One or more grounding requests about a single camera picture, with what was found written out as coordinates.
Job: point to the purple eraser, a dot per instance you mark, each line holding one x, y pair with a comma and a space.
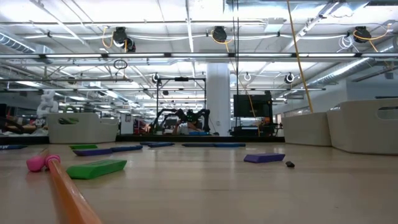
264, 158

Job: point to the indigo eraser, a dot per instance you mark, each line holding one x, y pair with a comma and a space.
93, 152

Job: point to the green eraser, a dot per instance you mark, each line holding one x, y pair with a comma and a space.
83, 147
93, 169

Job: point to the green scissors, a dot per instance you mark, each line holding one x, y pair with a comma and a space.
73, 120

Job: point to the orange pencil pink eraser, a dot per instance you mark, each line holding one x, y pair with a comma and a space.
35, 164
68, 196

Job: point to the grey plastic bin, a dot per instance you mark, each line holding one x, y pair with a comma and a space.
357, 130
93, 130
306, 129

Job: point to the person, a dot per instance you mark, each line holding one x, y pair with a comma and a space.
194, 127

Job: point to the white pillar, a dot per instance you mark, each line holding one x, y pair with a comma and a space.
217, 99

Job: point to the black monitor screen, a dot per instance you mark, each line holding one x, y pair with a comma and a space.
253, 105

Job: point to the small round ceiling reel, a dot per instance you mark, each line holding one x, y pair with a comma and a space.
289, 77
155, 77
247, 76

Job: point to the small black piece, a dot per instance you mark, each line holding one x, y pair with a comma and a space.
290, 164

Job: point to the white robot figure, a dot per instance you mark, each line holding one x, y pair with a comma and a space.
46, 105

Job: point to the black gantry frame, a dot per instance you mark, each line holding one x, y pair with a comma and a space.
157, 99

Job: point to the silver air duct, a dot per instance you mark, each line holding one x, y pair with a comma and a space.
342, 73

